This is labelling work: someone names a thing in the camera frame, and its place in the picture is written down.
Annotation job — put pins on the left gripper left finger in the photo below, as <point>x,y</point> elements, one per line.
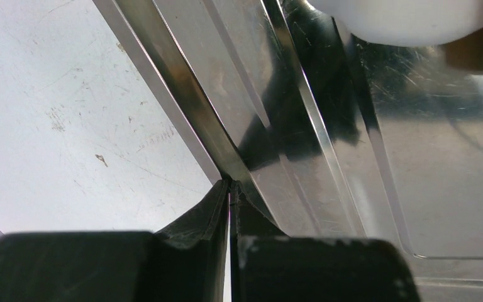
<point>184,261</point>

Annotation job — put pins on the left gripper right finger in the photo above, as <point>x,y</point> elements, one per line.
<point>268,265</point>

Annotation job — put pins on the stainless steel tray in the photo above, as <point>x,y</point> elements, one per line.
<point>329,135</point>

